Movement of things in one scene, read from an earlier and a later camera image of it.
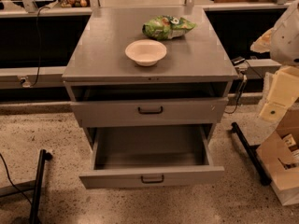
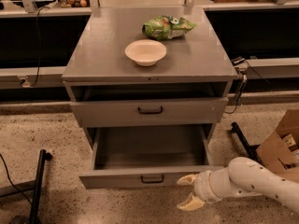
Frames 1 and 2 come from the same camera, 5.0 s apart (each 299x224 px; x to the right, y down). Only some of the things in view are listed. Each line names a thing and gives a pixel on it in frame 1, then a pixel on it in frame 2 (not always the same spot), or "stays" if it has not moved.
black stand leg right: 262,169 stays
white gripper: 287,42 → 204,186
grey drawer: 151,156 stays
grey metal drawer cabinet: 155,77 stays
